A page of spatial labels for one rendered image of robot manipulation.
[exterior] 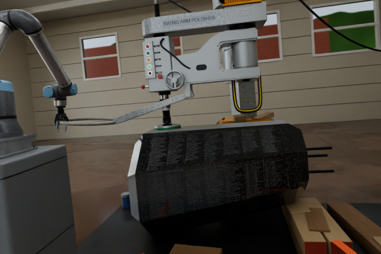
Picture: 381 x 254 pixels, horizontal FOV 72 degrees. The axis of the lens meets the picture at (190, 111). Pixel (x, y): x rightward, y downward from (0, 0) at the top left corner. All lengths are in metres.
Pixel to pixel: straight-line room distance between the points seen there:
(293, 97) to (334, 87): 1.13
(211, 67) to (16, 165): 1.38
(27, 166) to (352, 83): 8.18
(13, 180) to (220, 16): 1.62
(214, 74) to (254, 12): 0.53
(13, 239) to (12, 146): 0.38
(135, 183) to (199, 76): 0.90
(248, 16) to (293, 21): 6.40
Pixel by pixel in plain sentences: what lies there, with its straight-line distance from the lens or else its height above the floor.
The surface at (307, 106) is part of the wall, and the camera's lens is 8.34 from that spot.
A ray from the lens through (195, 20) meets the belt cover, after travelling 2.08.
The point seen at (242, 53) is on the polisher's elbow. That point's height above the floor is 1.34.
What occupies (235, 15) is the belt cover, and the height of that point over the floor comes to 1.61.
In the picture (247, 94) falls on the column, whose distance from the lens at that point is 2.68.
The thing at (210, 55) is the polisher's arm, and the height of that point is 1.34.
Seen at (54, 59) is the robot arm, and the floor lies 1.37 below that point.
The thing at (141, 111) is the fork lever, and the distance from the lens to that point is 2.15.
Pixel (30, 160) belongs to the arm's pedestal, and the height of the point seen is 0.83.
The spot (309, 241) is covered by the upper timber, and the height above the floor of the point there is 0.21.
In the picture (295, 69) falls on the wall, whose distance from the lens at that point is 8.23.
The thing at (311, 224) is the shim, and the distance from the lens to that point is 1.85.
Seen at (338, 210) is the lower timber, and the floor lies 0.09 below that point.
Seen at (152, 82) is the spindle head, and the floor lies 1.18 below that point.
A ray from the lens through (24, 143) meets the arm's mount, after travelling 1.46.
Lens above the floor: 1.04
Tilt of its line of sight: 3 degrees down
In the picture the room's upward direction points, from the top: 5 degrees counter-clockwise
